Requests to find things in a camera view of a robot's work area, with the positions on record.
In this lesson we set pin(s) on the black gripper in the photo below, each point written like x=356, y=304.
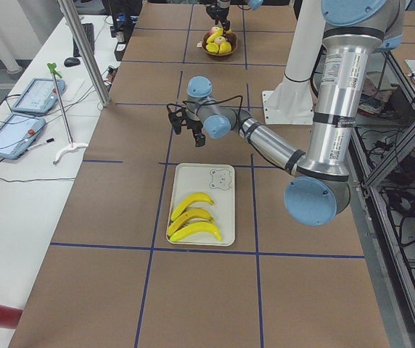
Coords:
x=218, y=13
x=194, y=126

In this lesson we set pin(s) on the yellow banana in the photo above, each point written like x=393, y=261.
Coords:
x=189, y=200
x=219, y=33
x=194, y=228
x=185, y=217

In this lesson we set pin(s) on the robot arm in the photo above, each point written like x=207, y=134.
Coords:
x=251, y=4
x=352, y=31

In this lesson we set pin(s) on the woven brown basket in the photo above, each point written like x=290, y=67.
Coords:
x=219, y=41

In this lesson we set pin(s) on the white bear tray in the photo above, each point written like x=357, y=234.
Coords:
x=219, y=182

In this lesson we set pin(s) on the black box with label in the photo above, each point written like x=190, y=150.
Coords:
x=123, y=38

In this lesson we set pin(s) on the black computer mouse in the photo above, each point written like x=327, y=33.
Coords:
x=71, y=62

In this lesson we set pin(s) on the black marker pen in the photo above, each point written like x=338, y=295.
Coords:
x=48, y=141

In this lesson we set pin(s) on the upper teach pendant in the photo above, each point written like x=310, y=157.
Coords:
x=38, y=97

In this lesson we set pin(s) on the teach pendant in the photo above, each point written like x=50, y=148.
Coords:
x=38, y=97
x=17, y=133

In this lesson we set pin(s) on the metal rod white stand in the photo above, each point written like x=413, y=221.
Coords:
x=72, y=145

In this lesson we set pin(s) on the stack of cloths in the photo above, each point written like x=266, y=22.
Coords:
x=376, y=92

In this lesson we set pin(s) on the lower teach pendant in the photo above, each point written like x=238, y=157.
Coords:
x=17, y=133

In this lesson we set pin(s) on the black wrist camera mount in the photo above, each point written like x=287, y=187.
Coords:
x=177, y=117

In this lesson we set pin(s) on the aluminium profile post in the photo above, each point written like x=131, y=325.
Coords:
x=72, y=18

